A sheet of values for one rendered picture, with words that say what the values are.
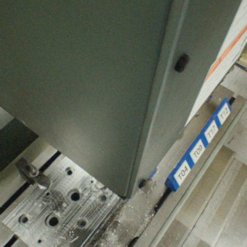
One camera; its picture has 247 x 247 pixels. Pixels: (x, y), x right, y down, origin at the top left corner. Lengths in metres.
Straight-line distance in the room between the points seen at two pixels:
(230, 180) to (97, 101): 1.23
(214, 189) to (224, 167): 0.13
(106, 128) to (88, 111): 0.02
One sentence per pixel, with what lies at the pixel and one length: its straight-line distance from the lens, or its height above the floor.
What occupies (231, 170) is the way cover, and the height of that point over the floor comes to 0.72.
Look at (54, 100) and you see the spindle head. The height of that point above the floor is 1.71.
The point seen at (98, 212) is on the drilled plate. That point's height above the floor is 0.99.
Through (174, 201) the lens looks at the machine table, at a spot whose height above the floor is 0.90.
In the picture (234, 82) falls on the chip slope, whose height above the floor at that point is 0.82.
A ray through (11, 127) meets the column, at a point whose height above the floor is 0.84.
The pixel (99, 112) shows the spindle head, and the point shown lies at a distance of 0.23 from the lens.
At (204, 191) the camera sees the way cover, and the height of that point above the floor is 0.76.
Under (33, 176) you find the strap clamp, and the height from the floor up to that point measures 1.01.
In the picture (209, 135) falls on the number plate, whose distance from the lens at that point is 1.23.
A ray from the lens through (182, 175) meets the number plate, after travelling 1.13.
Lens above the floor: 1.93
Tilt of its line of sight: 57 degrees down
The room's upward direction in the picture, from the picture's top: 8 degrees clockwise
